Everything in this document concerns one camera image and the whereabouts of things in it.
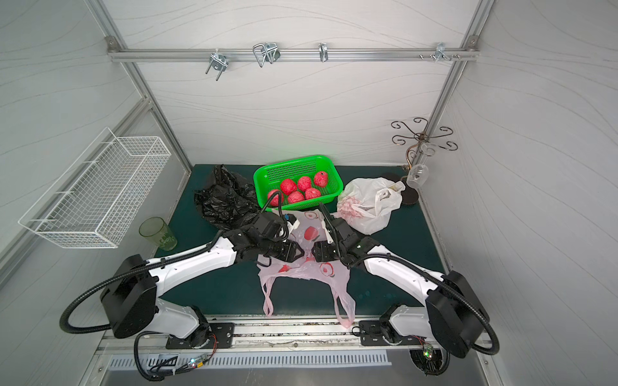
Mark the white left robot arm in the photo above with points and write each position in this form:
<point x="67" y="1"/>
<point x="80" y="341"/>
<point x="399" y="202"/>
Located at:
<point x="133" y="298"/>

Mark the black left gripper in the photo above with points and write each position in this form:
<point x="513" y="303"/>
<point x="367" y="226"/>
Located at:
<point x="282" y="248"/>

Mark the metal clamp hook middle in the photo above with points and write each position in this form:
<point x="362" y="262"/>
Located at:
<point x="266" y="53"/>

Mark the green translucent cup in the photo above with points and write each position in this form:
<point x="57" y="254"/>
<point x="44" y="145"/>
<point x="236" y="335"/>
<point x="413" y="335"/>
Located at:
<point x="157" y="231"/>

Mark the clear glass on stand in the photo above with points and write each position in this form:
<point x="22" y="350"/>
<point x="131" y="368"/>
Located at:
<point x="417" y="176"/>

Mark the white printed plastic bag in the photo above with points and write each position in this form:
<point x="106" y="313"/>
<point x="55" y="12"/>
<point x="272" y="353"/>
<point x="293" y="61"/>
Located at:
<point x="367" y="204"/>

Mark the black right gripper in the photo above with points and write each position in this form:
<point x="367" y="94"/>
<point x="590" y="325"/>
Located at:
<point x="331" y="249"/>

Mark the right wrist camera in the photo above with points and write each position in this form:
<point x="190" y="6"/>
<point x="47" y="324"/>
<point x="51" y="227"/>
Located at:
<point x="327" y="232"/>

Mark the aluminium crossbar rail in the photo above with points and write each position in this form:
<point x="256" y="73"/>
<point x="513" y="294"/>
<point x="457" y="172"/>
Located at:
<point x="288" y="55"/>

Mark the metal clamp hook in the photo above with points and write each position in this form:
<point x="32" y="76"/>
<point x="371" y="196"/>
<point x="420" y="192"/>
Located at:
<point x="266" y="53"/>
<point x="218" y="63"/>

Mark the metal bracket right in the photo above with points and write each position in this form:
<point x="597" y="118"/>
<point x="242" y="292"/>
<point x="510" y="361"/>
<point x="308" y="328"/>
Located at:
<point x="440" y="54"/>

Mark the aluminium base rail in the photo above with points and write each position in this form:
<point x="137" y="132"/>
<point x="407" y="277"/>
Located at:
<point x="253" y="334"/>

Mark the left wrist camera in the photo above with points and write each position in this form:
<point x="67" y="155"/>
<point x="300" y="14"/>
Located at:
<point x="292" y="223"/>

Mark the black plastic bag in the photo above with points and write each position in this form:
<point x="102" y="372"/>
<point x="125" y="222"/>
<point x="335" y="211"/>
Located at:
<point x="227" y="200"/>

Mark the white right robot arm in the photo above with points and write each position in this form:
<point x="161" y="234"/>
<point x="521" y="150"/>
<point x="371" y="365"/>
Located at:
<point x="454" y="314"/>

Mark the white wire basket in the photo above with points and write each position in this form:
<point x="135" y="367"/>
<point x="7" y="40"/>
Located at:
<point x="93" y="203"/>

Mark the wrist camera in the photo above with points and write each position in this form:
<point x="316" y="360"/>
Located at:
<point x="327" y="232"/>
<point x="292" y="223"/>

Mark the bronze curled hook stand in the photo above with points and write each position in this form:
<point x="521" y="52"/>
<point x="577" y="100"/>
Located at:
<point x="420" y="147"/>

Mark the metal clamp hook left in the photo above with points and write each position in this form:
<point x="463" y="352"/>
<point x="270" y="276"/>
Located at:
<point x="218" y="63"/>

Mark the pink plastic bag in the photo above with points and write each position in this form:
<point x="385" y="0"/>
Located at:
<point x="333" y="274"/>

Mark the small metal hook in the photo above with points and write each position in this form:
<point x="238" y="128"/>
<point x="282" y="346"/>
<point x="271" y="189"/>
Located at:
<point x="323" y="52"/>

